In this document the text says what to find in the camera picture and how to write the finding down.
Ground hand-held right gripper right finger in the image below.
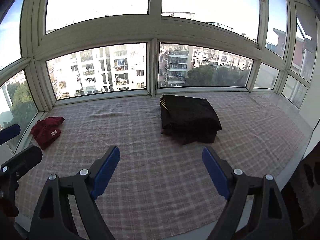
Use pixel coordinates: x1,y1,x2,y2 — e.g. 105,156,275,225
202,146,293,240

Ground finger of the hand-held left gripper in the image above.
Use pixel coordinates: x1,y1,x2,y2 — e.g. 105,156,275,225
0,124,21,146
0,145,43,180

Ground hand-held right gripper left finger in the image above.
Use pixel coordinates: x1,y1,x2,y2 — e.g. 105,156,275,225
28,145,121,240

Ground black sport shirt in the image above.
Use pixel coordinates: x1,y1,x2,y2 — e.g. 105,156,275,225
160,94,222,140

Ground dark red garment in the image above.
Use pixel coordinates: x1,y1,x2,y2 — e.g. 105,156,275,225
30,116,65,150

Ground brown garment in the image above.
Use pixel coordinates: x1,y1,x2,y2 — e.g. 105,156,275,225
161,127,217,145

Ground pink plaid blanket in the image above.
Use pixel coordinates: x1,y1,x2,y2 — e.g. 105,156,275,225
15,91,313,240

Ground green trees outside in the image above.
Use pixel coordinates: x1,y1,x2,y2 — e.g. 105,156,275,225
0,65,253,130

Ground apartment buildings outside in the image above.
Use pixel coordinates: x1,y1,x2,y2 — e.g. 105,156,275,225
0,11,315,100

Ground white window frame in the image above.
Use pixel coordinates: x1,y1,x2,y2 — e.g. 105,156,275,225
0,0,320,153

